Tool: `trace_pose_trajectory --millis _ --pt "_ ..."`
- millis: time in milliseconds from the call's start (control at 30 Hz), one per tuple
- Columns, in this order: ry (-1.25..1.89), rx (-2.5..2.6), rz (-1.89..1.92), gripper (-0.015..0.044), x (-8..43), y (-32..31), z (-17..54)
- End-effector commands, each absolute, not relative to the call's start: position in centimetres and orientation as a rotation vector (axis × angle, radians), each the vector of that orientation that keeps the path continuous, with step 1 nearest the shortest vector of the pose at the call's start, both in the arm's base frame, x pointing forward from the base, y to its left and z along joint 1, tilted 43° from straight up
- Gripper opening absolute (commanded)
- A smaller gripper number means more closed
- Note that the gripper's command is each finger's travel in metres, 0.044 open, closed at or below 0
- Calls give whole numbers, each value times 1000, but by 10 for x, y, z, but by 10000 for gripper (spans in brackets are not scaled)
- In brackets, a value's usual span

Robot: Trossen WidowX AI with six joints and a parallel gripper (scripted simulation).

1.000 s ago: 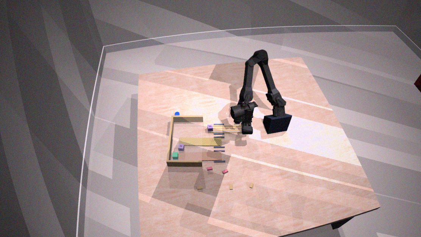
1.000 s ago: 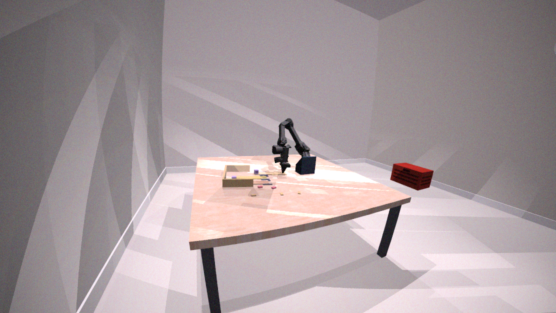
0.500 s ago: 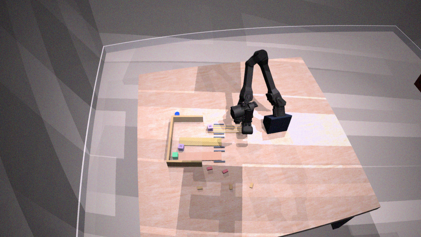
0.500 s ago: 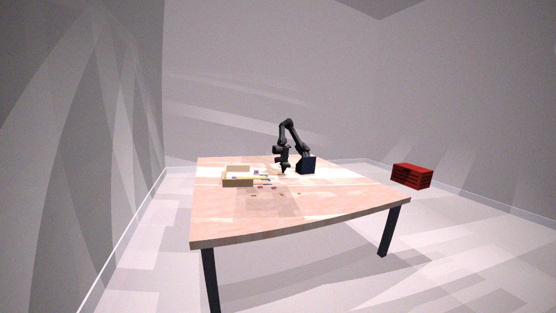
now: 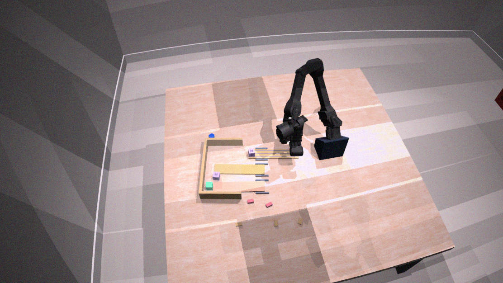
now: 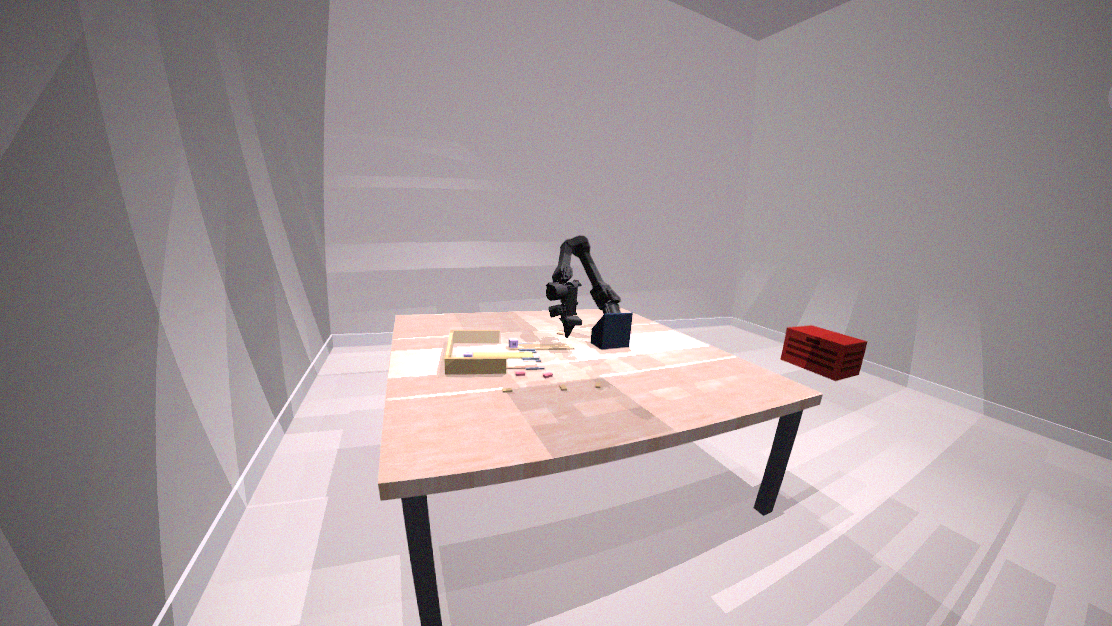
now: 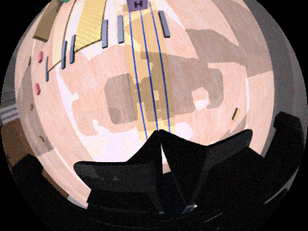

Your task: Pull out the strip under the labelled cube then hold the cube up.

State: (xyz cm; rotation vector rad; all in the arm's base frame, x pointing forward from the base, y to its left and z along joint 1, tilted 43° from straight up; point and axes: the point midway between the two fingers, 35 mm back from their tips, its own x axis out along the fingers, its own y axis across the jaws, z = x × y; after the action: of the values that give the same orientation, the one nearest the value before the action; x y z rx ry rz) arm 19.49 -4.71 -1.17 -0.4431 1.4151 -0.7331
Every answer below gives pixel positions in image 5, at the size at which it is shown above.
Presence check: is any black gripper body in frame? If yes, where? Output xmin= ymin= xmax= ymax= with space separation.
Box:
xmin=289 ymin=131 xmax=304 ymax=156

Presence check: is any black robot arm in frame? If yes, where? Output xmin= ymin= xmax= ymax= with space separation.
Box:
xmin=276 ymin=58 xmax=342 ymax=144

